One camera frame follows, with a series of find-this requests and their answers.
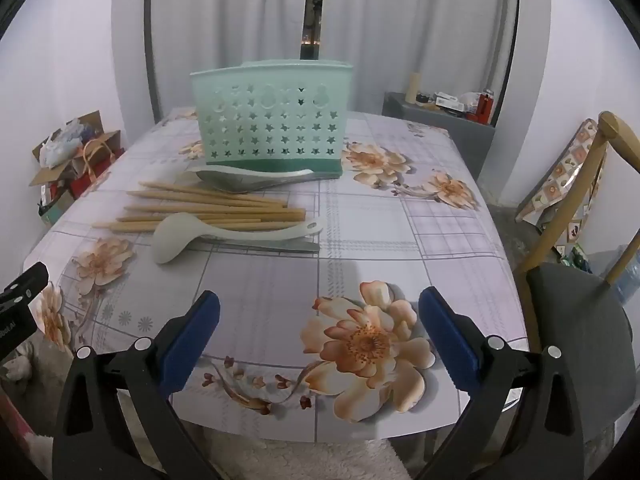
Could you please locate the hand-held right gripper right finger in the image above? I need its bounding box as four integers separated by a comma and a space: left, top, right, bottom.
418, 286, 584, 480

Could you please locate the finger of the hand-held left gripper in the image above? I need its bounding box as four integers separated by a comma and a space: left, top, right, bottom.
0, 262, 50, 311

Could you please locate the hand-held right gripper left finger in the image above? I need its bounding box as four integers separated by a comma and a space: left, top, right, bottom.
52, 289, 221, 480

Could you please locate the white plastic rice paddle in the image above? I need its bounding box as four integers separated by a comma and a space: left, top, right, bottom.
151, 212, 327, 265

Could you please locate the pile of wooden chopsticks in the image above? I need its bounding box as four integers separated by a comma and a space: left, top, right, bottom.
92, 180, 307, 234

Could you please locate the grey utensil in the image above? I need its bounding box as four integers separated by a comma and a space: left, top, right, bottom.
220, 238, 321, 255

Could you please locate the metal spoon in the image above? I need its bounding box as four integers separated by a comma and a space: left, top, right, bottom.
194, 168, 317, 194

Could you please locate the mint green perforated utensil holder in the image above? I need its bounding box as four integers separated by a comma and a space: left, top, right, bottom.
189, 60, 354, 181

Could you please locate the teal box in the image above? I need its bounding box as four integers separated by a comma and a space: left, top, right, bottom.
39, 195, 67, 226

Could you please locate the red gift bag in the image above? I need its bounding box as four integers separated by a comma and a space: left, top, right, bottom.
69, 139, 126, 199

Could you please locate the wooden chair with grey seat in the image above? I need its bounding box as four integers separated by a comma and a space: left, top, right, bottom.
514, 110, 640, 457

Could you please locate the floral checked tablecloth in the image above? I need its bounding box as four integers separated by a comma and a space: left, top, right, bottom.
22, 106, 532, 444

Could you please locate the white plastic bag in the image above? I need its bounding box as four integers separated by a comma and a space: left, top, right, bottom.
39, 118, 84, 169

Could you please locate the white fluffy cloth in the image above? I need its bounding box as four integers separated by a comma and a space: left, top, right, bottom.
189, 434, 417, 480

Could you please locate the cardboard box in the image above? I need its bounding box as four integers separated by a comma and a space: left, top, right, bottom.
32, 109, 124, 187

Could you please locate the floral chair back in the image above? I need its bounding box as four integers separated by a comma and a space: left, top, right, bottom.
515, 119, 602, 224

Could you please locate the grey cabinet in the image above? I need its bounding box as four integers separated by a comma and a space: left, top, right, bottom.
382, 91, 496, 182

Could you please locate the red bottle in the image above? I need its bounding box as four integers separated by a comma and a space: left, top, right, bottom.
475, 88, 495, 124

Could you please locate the white packet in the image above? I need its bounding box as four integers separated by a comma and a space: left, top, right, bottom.
433, 91, 476, 114

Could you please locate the white curtain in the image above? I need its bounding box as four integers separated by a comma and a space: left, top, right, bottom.
112, 0, 327, 127
320, 0, 552, 127

